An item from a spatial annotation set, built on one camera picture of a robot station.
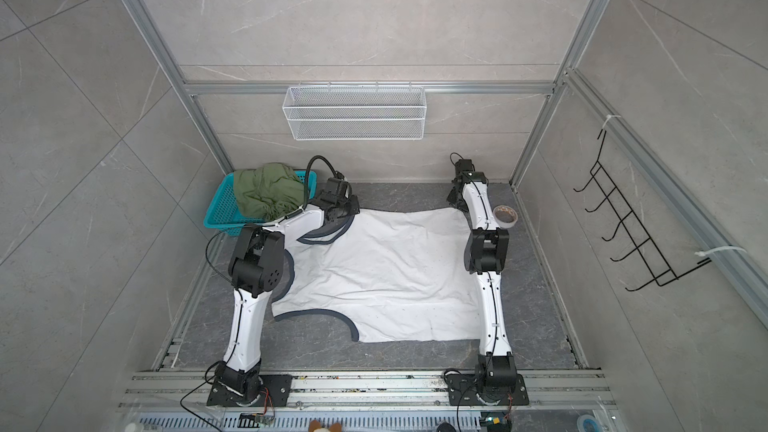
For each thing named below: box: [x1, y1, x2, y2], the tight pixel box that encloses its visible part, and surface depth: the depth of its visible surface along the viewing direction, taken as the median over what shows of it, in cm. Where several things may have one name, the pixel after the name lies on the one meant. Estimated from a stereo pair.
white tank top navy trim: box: [271, 207, 483, 343], surface depth 95 cm
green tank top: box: [234, 162, 306, 221], surface depth 110 cm
